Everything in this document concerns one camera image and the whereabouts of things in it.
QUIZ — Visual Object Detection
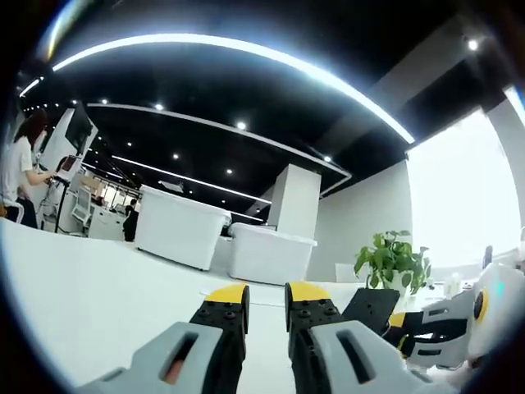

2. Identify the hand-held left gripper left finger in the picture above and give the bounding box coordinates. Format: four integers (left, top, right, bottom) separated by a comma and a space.
77, 282, 250, 394

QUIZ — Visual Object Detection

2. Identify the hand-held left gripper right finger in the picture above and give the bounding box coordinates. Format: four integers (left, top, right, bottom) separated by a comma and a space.
285, 281, 454, 394

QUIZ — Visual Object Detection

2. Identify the black fixed fixture clamp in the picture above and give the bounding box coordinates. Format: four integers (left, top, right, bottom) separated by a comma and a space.
341, 287, 409, 354

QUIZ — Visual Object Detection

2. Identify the white desk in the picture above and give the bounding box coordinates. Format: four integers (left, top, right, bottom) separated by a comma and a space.
2, 216, 485, 394

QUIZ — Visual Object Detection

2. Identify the potted green plant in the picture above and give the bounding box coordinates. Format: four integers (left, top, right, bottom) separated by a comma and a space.
353, 229, 432, 296

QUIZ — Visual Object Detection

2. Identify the white chair back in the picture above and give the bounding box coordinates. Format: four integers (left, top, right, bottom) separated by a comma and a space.
335, 262, 364, 284

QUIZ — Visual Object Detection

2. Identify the wide window with blinds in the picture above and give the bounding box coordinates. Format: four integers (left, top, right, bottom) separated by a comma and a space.
405, 108, 522, 270

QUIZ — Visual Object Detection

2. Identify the large white storage bin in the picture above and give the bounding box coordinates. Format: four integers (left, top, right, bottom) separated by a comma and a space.
134, 184, 229, 272

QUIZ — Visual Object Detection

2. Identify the small white storage bin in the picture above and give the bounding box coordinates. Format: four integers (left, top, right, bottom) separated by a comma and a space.
227, 222, 319, 284

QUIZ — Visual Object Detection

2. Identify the white office chair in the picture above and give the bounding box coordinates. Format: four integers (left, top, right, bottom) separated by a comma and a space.
71, 186, 94, 229

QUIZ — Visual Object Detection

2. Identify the small workstation screen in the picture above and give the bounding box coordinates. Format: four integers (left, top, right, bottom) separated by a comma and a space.
57, 154, 82, 176

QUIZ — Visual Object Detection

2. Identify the black display on white column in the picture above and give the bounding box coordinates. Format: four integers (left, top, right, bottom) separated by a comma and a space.
65, 104, 94, 151

